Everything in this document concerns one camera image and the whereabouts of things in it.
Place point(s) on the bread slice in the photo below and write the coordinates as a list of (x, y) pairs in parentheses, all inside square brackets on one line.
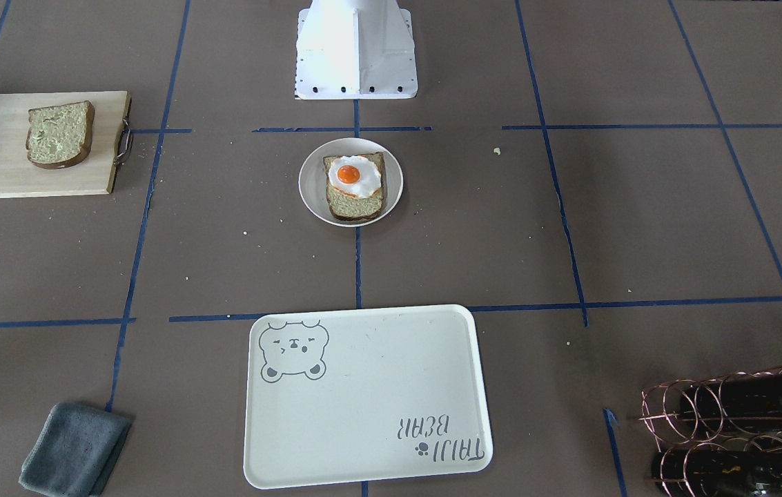
[(60, 136), (349, 209)]

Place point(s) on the white round plate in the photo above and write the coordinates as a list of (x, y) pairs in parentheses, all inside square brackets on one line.
[(312, 179)]

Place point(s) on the fried egg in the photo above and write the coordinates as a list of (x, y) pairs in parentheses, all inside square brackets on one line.
[(355, 176)]

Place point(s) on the white bear serving tray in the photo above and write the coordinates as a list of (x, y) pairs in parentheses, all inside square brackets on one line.
[(364, 394)]

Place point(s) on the dark wine bottle lower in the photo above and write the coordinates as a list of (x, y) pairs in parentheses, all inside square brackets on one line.
[(736, 468)]

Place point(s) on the dark wine bottle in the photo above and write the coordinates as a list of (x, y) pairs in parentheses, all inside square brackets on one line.
[(751, 404), (736, 468)]

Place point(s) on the grey folded cloth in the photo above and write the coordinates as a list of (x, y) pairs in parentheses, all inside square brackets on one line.
[(76, 451)]

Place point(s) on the wooden cutting board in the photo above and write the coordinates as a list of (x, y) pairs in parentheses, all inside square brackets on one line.
[(93, 176)]

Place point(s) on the dark wine bottle upper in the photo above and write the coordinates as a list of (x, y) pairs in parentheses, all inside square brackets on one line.
[(751, 404)]

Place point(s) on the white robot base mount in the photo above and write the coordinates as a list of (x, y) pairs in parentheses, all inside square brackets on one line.
[(355, 50)]

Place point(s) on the copper wire bottle rack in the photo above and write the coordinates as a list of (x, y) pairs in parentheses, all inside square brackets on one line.
[(661, 414)]

